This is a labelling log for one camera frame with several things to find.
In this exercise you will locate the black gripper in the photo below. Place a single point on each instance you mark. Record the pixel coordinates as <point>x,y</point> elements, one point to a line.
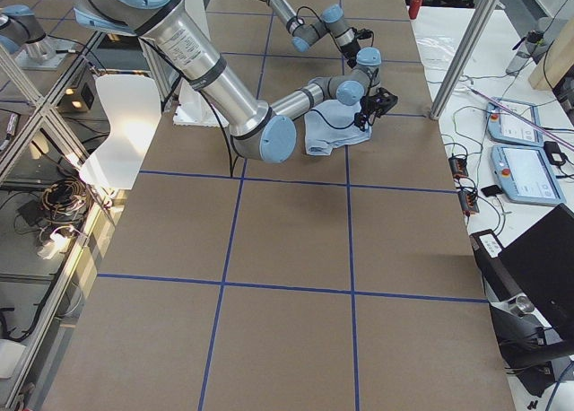
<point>369,104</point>
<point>351,49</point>

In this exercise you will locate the light blue button shirt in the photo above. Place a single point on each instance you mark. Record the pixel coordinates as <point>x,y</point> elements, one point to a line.
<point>330,124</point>

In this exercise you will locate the clear plastic bag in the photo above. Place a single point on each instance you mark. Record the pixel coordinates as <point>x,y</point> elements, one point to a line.
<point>436,51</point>

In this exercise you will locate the blue teach pendant far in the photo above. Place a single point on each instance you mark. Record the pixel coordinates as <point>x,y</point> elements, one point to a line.
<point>506,128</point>

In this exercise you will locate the blue teach pendant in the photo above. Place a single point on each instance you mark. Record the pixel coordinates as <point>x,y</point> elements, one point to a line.
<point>525,176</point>
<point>506,128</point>

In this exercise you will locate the blue teach pendant near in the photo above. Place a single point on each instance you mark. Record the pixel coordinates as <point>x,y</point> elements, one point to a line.
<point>525,176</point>

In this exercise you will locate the reacher grabber stick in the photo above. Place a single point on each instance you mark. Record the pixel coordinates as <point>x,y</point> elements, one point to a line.
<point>525,120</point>

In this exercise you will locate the black laptop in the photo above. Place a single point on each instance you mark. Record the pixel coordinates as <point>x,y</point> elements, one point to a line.
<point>541,263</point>

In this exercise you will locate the grey aluminium frame post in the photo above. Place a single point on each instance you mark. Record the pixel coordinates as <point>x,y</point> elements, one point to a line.
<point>473,32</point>

